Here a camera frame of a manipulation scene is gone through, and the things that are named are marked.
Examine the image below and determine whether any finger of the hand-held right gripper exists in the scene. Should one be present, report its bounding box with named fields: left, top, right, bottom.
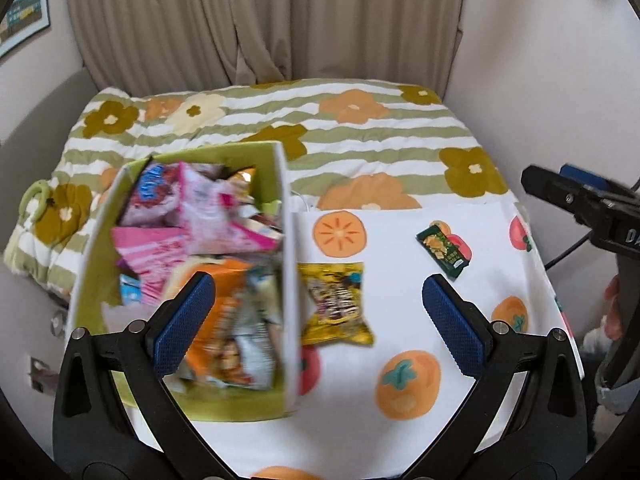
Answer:
left=520, top=164, right=603, bottom=221
left=559, top=163, right=610, bottom=192

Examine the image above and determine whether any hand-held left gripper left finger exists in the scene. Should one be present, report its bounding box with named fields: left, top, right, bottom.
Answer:
left=52, top=270, right=236, bottom=480

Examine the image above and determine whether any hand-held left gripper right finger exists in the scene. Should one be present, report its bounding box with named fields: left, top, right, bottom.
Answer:
left=400, top=272, right=588, bottom=480

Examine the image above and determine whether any green cardboard box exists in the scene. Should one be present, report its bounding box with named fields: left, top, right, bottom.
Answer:
left=65, top=141, right=304, bottom=424

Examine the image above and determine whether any person's right hand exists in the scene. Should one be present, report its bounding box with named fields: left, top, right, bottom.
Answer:
left=602, top=275, right=624, bottom=342

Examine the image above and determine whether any orange snack bag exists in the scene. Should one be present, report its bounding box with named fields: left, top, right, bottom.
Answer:
left=165, top=255, right=267, bottom=387

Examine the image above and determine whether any white fruit print blanket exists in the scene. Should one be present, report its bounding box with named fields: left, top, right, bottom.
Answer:
left=132, top=200, right=587, bottom=480

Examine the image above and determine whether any small dark green snack packet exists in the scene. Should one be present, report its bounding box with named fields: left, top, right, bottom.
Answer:
left=416, top=223, right=472, bottom=282

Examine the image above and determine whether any pink white snack packet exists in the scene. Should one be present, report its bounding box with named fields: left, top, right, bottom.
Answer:
left=177, top=161, right=284, bottom=257

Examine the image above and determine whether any gold snack packet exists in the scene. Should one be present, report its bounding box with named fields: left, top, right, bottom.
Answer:
left=296, top=261, right=376, bottom=347

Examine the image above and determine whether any green striped flower blanket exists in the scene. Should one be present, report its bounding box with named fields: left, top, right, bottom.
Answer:
left=2, top=77, right=512, bottom=307

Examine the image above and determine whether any beige curtain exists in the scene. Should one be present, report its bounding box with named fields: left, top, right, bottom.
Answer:
left=65, top=0, right=469, bottom=99

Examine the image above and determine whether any black cable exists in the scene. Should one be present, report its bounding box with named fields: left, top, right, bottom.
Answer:
left=544, top=229, right=594, bottom=269

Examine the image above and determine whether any wall poster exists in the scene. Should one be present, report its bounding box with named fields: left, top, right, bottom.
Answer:
left=0, top=0, right=53, bottom=59

